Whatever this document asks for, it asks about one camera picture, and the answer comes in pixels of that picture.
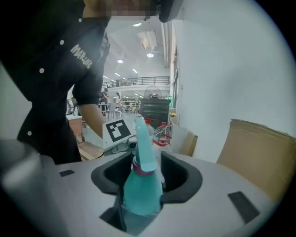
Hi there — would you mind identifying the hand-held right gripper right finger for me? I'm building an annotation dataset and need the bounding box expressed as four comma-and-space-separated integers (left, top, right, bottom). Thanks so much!
138, 151, 277, 237

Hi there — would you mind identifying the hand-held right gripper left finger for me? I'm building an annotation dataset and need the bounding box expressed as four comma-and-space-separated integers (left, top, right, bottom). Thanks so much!
0, 138, 135, 237

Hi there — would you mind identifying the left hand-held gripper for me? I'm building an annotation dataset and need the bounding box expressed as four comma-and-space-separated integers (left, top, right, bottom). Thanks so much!
102, 118, 139, 155

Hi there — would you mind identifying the teal spray head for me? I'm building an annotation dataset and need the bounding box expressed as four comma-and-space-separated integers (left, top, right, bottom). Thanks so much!
131, 117, 157, 177

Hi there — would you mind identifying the teal spray bottle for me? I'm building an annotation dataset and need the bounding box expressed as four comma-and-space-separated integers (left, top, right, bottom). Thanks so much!
123, 170, 164, 216

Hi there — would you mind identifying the person's left forearm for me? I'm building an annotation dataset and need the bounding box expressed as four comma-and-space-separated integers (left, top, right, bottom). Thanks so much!
77, 101, 108, 140

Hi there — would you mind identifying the clear red-capped plastic bottle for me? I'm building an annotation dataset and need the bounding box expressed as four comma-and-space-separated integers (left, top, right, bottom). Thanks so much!
144, 117, 156, 137
153, 122, 173, 148

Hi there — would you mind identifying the wooden stool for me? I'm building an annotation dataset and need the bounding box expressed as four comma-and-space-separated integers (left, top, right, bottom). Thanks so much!
77, 138, 105, 162

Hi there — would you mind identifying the wooden cabinet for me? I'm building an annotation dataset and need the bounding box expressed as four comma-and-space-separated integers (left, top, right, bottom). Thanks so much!
66, 115, 84, 142

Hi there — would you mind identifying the black slatted crate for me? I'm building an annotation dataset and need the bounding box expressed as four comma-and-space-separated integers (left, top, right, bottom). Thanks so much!
140, 98, 172, 124

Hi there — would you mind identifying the black balcony railing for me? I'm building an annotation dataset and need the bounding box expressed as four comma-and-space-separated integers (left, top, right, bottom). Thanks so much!
102, 76, 171, 88

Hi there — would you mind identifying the small brown cardboard box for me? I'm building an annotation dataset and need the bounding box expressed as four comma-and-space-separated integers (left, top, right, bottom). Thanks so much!
180, 131, 198, 157

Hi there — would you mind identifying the white board sheet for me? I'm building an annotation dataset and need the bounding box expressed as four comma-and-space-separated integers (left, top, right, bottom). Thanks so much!
170, 125, 190, 155

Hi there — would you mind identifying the large brown cardboard box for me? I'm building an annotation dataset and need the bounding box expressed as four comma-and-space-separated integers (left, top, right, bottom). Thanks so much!
216, 118, 296, 202

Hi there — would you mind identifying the black button shirt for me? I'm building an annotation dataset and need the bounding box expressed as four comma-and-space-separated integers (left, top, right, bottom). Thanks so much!
0, 0, 112, 165

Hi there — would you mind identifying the round wire fan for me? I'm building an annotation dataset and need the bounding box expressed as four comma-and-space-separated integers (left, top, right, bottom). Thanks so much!
143, 85, 163, 100

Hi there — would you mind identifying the black head-worn camera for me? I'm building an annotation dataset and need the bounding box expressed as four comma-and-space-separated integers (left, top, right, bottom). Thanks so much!
158, 0, 185, 23

